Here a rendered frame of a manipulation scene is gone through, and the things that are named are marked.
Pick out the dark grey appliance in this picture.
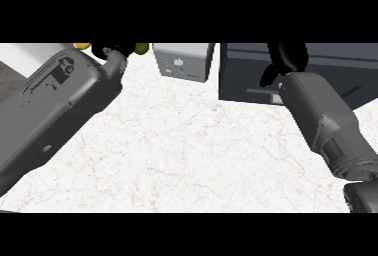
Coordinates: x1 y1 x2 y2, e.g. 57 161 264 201
216 42 378 111

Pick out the pale grey appliance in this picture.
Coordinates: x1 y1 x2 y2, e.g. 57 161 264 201
150 42 216 84

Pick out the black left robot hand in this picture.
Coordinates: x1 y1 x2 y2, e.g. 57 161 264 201
90 42 137 60

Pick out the green fruit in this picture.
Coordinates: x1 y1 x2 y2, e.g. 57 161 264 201
132 42 150 56

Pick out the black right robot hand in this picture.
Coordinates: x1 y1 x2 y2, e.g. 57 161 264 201
258 42 310 88

